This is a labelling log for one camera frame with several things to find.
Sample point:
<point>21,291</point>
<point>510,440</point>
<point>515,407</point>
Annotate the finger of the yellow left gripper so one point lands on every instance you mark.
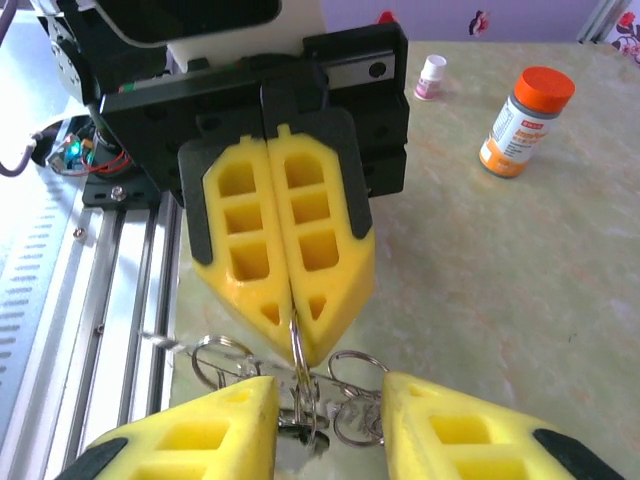
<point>215,280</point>
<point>345,280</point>

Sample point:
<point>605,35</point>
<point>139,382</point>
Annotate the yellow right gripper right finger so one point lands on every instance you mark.
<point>475,440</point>

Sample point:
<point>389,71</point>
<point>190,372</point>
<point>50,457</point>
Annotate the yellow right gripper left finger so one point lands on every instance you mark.
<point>200,440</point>

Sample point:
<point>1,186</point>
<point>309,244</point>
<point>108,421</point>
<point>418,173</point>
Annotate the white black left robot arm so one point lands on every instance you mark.
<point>65,55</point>

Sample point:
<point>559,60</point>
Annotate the small white pink bottle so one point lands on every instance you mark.
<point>430,80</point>

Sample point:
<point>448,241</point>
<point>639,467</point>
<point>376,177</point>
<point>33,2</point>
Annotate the orange capped pill bottle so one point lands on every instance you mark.
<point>525,135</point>

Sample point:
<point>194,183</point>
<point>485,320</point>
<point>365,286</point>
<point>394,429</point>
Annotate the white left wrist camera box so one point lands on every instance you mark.
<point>225,50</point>

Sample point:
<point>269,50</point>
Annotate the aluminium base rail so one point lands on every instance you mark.
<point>125,300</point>

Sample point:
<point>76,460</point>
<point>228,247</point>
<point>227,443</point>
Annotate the aluminium frame post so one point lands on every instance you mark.
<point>600,20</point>

